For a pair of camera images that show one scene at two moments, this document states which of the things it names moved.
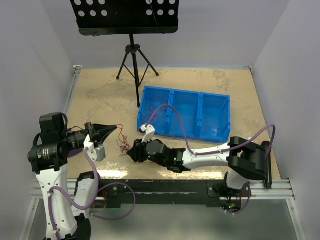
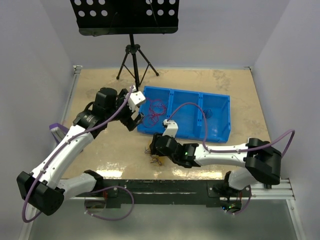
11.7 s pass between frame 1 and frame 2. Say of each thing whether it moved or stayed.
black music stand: stayed
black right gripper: moved
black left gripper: moved
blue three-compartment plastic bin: stayed
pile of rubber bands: moved
